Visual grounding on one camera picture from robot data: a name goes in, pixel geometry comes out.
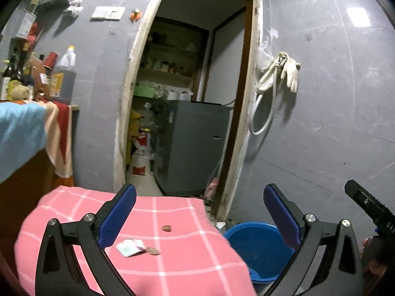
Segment right hand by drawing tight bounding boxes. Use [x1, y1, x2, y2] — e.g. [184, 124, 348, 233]
[361, 236, 394, 287]

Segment blue plastic basin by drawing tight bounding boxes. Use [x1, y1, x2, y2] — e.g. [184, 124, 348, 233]
[224, 222, 294, 285]

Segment large dark vinegar jug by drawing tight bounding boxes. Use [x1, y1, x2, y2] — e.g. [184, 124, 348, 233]
[50, 45, 76, 105]

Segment brown paper bag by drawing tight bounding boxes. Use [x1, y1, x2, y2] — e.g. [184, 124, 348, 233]
[31, 57, 50, 102]

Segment pink checked tablecloth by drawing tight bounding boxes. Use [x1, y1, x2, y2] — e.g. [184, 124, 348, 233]
[14, 186, 255, 295]

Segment green box on shelf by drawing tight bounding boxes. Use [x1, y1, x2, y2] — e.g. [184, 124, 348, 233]
[134, 86, 155, 98]

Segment light blue towel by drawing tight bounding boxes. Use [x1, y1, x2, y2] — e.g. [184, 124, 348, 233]
[0, 102, 46, 182]

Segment red paper cup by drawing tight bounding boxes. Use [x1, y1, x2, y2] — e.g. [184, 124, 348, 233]
[43, 52, 58, 70]

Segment red white rice bag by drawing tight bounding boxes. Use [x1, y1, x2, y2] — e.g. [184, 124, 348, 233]
[131, 132, 151, 176]

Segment small brown nut shell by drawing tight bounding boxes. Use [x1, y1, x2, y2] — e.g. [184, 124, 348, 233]
[161, 225, 172, 233]

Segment white wall switch plate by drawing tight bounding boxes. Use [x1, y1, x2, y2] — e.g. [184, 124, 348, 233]
[91, 6, 126, 21]

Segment small brown scrap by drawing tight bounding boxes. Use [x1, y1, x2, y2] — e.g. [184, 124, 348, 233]
[145, 247, 160, 256]

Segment white rubber glove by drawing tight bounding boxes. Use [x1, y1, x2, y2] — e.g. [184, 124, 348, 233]
[280, 52, 300, 93]

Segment grey washing machine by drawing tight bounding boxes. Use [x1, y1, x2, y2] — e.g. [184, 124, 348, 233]
[153, 100, 230, 196]

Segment dark glass bottle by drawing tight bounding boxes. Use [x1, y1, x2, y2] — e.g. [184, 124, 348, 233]
[1, 47, 18, 101]

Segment orange wall hook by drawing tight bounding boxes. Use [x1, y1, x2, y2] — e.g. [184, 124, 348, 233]
[129, 9, 143, 23]

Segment red and beige cloth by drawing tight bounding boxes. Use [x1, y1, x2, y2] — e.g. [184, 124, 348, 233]
[38, 101, 73, 178]

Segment small white flat packet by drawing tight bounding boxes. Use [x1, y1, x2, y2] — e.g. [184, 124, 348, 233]
[116, 239, 146, 258]

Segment white hose on wall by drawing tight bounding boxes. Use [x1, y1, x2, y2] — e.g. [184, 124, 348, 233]
[249, 52, 287, 136]

